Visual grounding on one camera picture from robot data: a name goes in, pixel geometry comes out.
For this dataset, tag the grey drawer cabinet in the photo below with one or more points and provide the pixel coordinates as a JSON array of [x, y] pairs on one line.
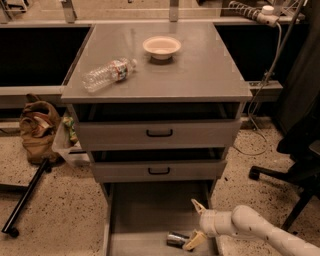
[[199, 82]]

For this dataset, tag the top grey drawer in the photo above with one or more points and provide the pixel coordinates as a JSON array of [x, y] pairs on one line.
[[150, 135]]

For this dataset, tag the white ribbed hose fixture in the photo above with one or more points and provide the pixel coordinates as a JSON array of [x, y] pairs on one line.
[[265, 15]]

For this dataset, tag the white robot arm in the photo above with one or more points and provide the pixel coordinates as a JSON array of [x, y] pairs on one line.
[[243, 222]]

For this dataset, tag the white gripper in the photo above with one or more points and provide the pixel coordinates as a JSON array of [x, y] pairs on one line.
[[209, 222]]

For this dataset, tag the grey metal post left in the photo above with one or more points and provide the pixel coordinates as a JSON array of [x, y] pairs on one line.
[[69, 12]]

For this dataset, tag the grey metal post middle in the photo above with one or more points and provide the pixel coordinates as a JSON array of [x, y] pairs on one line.
[[173, 10]]

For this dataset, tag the green snack packet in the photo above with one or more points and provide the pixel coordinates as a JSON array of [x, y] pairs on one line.
[[69, 124]]

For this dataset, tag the clear plastic water bottle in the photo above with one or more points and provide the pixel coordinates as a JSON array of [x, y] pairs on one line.
[[115, 71]]

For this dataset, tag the middle grey drawer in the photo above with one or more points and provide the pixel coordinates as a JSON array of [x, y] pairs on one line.
[[158, 165]]

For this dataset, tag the black office chair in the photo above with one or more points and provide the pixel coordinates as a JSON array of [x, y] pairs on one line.
[[302, 144]]

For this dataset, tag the grey metal post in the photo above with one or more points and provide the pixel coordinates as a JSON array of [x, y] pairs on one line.
[[69, 12], [173, 10]]

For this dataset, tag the clear plastic bin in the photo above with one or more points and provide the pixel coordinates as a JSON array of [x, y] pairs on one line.
[[71, 153]]

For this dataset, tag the silver redbull can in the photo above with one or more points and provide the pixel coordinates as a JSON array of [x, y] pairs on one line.
[[176, 239]]

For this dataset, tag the grey drawer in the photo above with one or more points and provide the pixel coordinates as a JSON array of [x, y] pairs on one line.
[[150, 135], [142, 215], [158, 165]]

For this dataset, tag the black metal leg with caster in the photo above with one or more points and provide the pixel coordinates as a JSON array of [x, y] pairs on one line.
[[25, 192]]

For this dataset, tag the white paper bowl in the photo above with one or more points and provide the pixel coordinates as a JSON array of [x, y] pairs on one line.
[[161, 47]]

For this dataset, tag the bottom grey drawer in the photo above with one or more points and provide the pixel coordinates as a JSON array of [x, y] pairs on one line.
[[142, 215]]

